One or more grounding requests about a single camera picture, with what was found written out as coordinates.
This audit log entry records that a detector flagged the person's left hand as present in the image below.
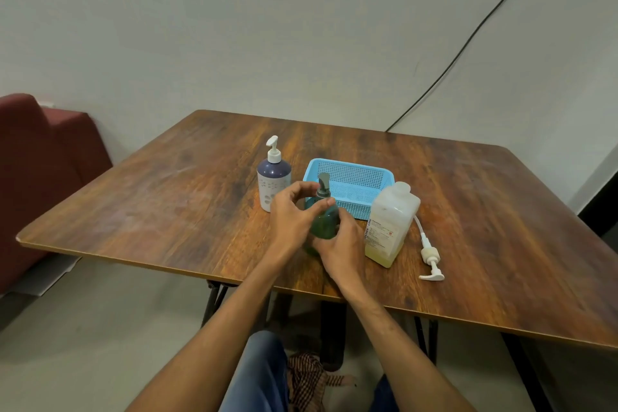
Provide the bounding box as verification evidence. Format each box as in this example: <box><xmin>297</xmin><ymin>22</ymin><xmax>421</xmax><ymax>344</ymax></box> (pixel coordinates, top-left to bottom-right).
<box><xmin>266</xmin><ymin>180</ymin><xmax>337</xmax><ymax>265</ymax></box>

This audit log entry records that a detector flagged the person's right hand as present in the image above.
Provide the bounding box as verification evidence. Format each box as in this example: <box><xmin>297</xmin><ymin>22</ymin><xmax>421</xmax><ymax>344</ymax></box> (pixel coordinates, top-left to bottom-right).
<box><xmin>311</xmin><ymin>206</ymin><xmax>370</xmax><ymax>299</ymax></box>

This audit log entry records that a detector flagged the small green plastic bottle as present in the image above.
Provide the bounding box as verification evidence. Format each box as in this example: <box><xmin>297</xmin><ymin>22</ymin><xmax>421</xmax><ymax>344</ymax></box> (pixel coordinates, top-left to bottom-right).
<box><xmin>304</xmin><ymin>196</ymin><xmax>341</xmax><ymax>253</ymax></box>

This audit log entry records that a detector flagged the small navy white floral bottle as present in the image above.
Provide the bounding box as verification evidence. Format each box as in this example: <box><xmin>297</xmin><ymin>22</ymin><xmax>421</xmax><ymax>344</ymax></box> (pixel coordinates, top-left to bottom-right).
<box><xmin>256</xmin><ymin>160</ymin><xmax>292</xmax><ymax>213</ymax></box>

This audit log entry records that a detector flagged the large translucent bottle yellow liquid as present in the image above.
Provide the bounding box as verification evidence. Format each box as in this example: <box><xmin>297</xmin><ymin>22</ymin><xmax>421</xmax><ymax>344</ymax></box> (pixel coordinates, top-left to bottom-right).
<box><xmin>364</xmin><ymin>182</ymin><xmax>422</xmax><ymax>268</ymax></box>

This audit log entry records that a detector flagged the blue plastic basket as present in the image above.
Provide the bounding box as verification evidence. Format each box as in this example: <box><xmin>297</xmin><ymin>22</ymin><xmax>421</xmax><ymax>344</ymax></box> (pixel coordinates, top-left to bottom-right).
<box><xmin>303</xmin><ymin>158</ymin><xmax>396</xmax><ymax>221</ymax></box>

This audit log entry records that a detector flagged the small white pump cap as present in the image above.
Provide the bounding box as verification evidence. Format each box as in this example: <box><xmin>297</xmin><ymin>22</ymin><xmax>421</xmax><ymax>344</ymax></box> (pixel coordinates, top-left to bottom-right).
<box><xmin>266</xmin><ymin>135</ymin><xmax>283</xmax><ymax>165</ymax></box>

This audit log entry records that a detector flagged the large white pump cap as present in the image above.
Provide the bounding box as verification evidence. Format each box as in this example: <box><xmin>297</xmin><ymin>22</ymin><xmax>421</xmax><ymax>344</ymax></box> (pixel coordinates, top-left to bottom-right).
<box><xmin>413</xmin><ymin>215</ymin><xmax>445</xmax><ymax>282</ymax></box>

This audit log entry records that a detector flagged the person's right forearm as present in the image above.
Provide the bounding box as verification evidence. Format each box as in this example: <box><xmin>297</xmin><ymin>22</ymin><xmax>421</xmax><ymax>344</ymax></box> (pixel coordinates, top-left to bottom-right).
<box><xmin>342</xmin><ymin>286</ymin><xmax>476</xmax><ymax>412</ymax></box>

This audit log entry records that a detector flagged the person's left forearm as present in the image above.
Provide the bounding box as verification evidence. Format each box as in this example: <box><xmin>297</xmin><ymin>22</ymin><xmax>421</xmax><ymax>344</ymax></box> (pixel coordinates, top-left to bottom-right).
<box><xmin>125</xmin><ymin>252</ymin><xmax>290</xmax><ymax>412</ymax></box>

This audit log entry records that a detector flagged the person's left leg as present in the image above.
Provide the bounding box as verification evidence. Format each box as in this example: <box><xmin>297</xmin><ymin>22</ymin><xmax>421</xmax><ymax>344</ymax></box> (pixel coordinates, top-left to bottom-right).
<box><xmin>220</xmin><ymin>331</ymin><xmax>290</xmax><ymax>412</ymax></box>

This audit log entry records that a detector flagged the person's leg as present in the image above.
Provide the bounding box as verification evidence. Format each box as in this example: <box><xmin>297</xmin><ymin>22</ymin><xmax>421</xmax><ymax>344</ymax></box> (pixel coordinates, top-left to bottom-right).
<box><xmin>220</xmin><ymin>331</ymin><xmax>290</xmax><ymax>412</ymax></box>
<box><xmin>369</xmin><ymin>374</ymin><xmax>400</xmax><ymax>412</ymax></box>

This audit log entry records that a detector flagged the person's right leg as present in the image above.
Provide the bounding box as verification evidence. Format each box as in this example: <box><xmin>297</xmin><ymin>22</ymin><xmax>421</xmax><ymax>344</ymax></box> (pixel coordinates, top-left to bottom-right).
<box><xmin>369</xmin><ymin>374</ymin><xmax>400</xmax><ymax>412</ymax></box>

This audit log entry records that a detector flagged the black metal table leg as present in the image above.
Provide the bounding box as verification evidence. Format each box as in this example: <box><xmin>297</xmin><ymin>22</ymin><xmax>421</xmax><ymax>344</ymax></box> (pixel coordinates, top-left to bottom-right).
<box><xmin>200</xmin><ymin>281</ymin><xmax>230</xmax><ymax>328</ymax></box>
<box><xmin>414</xmin><ymin>315</ymin><xmax>439</xmax><ymax>367</ymax></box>

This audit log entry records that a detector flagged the brown checkered cloth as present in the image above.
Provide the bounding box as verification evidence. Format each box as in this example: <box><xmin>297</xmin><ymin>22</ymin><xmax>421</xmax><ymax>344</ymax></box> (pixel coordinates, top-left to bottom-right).
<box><xmin>287</xmin><ymin>352</ymin><xmax>358</xmax><ymax>412</ymax></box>

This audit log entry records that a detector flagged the dark red sofa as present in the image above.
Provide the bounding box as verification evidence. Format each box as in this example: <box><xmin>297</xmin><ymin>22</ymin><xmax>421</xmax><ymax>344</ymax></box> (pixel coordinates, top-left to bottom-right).
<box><xmin>0</xmin><ymin>93</ymin><xmax>113</xmax><ymax>295</ymax></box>

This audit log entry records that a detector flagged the white flat board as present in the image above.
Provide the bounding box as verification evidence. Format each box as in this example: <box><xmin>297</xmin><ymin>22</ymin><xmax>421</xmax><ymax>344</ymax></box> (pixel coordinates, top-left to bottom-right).
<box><xmin>7</xmin><ymin>254</ymin><xmax>80</xmax><ymax>297</ymax></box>

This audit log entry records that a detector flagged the black table support post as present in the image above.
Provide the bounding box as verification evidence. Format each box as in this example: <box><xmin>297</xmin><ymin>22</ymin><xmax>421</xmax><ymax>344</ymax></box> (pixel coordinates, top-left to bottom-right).
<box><xmin>319</xmin><ymin>300</ymin><xmax>348</xmax><ymax>371</ymax></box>

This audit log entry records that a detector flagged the black wall cable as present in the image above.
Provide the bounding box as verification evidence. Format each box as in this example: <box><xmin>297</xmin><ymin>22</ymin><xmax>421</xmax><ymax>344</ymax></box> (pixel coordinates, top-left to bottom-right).
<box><xmin>385</xmin><ymin>0</ymin><xmax>545</xmax><ymax>133</ymax></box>

